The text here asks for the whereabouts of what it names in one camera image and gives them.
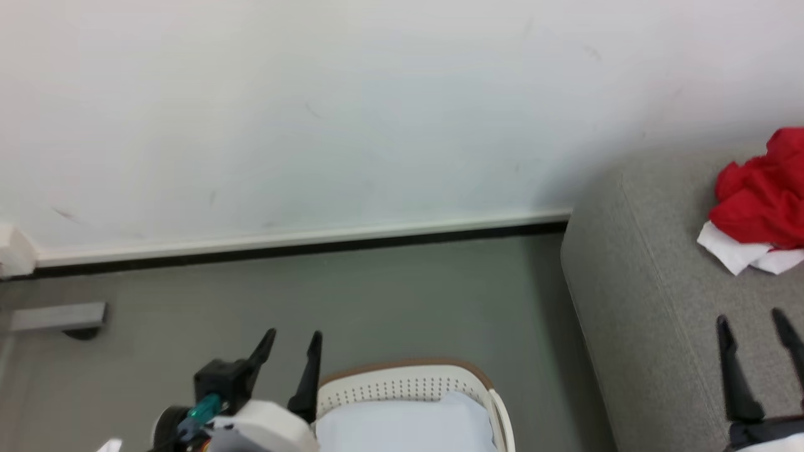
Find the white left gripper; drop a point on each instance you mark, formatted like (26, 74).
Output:
(270, 427)

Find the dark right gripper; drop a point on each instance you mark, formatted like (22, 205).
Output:
(766, 434)

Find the red and white garment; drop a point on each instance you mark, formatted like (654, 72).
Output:
(763, 201)

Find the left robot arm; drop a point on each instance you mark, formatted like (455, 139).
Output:
(165, 430)

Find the light blue garment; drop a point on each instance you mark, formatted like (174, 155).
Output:
(408, 427)

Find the grey fabric sofa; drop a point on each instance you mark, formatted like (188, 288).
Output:
(653, 282)

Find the white perforated laundry basket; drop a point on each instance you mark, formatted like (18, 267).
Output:
(402, 386)

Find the white and black baseboard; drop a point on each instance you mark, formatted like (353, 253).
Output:
(282, 243)

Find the black round frame foot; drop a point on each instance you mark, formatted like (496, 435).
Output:
(80, 333)

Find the grey metal foot bracket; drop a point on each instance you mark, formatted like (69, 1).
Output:
(56, 317)

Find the white wall socket box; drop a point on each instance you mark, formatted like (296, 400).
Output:
(14, 251)

